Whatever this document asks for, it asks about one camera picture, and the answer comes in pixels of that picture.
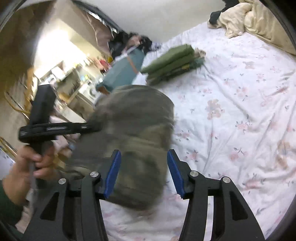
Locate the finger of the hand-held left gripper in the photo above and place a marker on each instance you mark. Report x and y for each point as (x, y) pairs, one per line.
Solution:
(78, 128)

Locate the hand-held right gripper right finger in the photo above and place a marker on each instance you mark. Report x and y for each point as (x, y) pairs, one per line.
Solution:
(175, 173)

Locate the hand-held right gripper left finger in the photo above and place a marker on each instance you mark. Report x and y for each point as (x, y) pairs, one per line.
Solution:
(113, 173)

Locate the camouflage pants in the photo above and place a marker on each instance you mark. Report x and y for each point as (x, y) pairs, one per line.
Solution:
(185, 69)
(134, 129)

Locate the person's left forearm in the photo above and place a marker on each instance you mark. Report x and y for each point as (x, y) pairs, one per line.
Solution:
(9, 208)

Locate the folded camouflage pants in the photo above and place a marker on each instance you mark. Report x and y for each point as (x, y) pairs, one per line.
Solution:
(185, 69)

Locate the person's left hand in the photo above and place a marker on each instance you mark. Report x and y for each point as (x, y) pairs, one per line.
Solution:
(23, 171)

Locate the white washing machine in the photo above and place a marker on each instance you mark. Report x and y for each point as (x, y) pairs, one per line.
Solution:
(92, 91)

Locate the pile of dark clothes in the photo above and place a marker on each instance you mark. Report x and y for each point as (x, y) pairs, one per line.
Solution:
(120, 42)

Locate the pink and dark curtain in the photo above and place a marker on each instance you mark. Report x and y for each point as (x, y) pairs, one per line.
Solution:
(99, 27)

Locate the light floral folded cloth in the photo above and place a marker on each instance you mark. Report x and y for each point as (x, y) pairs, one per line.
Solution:
(200, 52)

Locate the black garment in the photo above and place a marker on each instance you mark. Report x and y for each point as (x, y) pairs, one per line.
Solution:
(214, 16)

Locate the cream bear print duvet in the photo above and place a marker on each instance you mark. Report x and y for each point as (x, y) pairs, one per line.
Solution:
(259, 18)

